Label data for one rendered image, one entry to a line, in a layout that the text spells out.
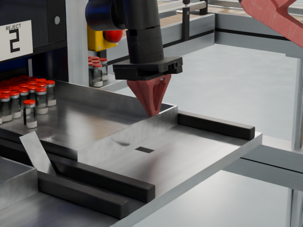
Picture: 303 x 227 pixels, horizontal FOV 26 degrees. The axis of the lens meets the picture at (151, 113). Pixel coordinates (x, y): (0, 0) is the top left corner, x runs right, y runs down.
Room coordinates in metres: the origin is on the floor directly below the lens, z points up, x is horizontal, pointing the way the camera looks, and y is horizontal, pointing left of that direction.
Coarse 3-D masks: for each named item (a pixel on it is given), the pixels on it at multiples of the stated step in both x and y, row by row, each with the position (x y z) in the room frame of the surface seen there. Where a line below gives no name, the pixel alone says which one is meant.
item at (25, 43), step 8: (8, 24) 1.12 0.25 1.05; (16, 24) 1.14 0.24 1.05; (24, 24) 1.15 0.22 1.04; (0, 32) 1.11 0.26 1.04; (8, 32) 1.12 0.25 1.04; (24, 32) 1.15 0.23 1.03; (0, 40) 1.11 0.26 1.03; (8, 40) 1.12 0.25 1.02; (24, 40) 1.15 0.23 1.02; (0, 48) 1.10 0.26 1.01; (8, 48) 1.12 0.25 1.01; (24, 48) 1.15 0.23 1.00; (0, 56) 1.10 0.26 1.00; (8, 56) 1.12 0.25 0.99; (16, 56) 1.13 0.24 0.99
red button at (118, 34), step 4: (108, 32) 1.30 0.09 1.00; (112, 32) 1.30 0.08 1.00; (116, 32) 1.31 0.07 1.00; (120, 32) 1.32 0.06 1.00; (108, 36) 1.30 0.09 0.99; (112, 36) 1.30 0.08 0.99; (116, 36) 1.31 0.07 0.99; (120, 36) 1.32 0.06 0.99; (108, 40) 1.31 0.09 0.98; (112, 40) 1.30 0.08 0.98; (116, 40) 1.31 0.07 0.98
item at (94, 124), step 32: (64, 96) 1.24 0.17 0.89; (96, 96) 1.19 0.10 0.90; (128, 96) 1.14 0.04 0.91; (0, 128) 0.97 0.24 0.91; (32, 128) 1.06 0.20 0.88; (64, 128) 1.06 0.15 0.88; (96, 128) 1.06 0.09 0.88; (128, 128) 0.97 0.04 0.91; (160, 128) 1.04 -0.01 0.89; (96, 160) 0.91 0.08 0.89
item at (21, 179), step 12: (0, 156) 0.85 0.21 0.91; (0, 168) 0.85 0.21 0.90; (12, 168) 0.83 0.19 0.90; (24, 168) 0.82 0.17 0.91; (36, 168) 0.81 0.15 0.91; (0, 180) 0.84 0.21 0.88; (12, 180) 0.77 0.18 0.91; (24, 180) 0.79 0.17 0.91; (36, 180) 0.81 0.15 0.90; (0, 192) 0.76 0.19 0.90; (12, 192) 0.77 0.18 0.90; (24, 192) 0.79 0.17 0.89; (36, 192) 0.81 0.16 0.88; (0, 204) 0.76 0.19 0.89
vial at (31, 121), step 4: (24, 104) 1.06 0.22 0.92; (32, 104) 1.06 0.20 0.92; (24, 108) 1.07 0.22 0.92; (28, 108) 1.06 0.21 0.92; (32, 108) 1.06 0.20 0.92; (24, 112) 1.06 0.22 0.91; (28, 112) 1.06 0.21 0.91; (32, 112) 1.06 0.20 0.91; (36, 112) 1.07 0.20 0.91; (28, 116) 1.06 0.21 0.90; (32, 116) 1.06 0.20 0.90; (36, 116) 1.07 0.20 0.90; (28, 120) 1.06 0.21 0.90; (32, 120) 1.06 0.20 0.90; (36, 120) 1.07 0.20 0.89; (28, 124) 1.06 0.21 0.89; (32, 124) 1.06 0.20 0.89; (36, 124) 1.07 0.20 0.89
